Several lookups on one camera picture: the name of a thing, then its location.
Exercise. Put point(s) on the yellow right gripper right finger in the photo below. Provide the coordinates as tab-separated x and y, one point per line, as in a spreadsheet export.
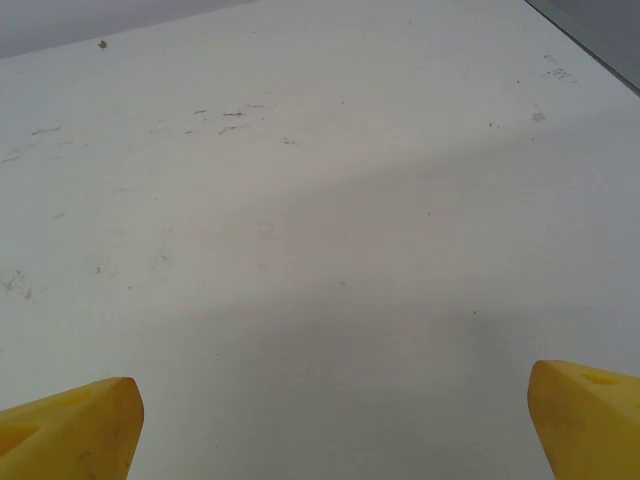
590	430

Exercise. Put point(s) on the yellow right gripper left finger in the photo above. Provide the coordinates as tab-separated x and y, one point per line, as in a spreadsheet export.
75	435

